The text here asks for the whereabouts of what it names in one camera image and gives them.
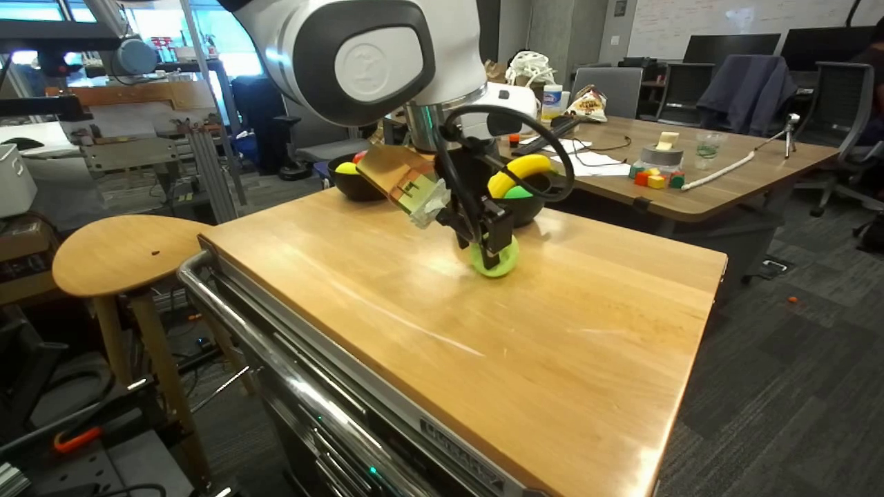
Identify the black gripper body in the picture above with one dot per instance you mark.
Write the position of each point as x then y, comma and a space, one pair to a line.
473, 189

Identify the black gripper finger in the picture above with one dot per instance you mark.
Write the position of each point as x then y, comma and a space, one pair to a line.
477, 248
503, 240

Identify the light green lumpy plush fruit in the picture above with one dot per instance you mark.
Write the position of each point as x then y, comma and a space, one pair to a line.
500, 266

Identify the green plush ball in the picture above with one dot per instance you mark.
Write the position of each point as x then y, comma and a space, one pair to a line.
517, 190

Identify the yellow-green plush ball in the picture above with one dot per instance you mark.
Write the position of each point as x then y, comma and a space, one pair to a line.
345, 168

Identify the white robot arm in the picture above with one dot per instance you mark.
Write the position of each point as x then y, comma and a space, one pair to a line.
276, 45

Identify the beige plush toy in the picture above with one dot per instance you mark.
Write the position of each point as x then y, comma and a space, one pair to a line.
590, 105

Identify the tan wrist mounted block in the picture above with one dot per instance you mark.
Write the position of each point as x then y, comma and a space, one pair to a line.
390, 168

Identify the large black bowl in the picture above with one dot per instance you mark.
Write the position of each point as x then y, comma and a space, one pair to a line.
355, 189

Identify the white paper sheet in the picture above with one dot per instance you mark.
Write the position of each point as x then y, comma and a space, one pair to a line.
598, 164

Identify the white cart with wooden top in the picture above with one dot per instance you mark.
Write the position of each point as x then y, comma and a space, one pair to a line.
506, 368

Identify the white woven ball sculpture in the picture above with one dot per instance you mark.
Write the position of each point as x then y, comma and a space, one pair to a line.
528, 66

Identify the red toy block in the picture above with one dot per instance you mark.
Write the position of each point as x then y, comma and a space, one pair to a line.
642, 178

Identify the yellow toy block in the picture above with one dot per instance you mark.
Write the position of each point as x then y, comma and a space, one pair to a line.
658, 181

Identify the light grey office chair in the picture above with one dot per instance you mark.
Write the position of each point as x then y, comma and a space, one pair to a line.
608, 90

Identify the clear plastic container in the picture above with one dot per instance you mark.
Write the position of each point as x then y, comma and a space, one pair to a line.
665, 153

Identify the green toy block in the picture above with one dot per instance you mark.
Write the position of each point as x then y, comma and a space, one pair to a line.
678, 181

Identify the wooden office desk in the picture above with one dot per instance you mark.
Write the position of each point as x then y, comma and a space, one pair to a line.
720, 197

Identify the black office chair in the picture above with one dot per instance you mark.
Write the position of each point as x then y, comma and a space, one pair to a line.
839, 101
685, 90

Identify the white stick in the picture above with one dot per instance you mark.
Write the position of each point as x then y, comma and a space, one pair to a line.
727, 168

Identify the dark blue jacket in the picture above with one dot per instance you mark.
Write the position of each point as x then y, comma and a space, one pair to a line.
746, 92

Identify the black computer monitor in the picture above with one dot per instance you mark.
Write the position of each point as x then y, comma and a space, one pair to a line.
833, 45
734, 47

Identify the small silver tripod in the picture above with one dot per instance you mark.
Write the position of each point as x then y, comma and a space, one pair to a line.
789, 132

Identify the round wooden stool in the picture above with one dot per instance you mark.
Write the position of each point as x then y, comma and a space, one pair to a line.
119, 253

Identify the black breadboard table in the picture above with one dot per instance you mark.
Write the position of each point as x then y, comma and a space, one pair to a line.
140, 469

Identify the white box device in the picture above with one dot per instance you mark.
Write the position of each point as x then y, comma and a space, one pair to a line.
15, 182

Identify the grey-green wrist camera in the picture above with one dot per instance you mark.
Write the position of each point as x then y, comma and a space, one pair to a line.
426, 203

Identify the aluminium extrusion frame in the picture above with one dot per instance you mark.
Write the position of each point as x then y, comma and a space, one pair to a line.
140, 153

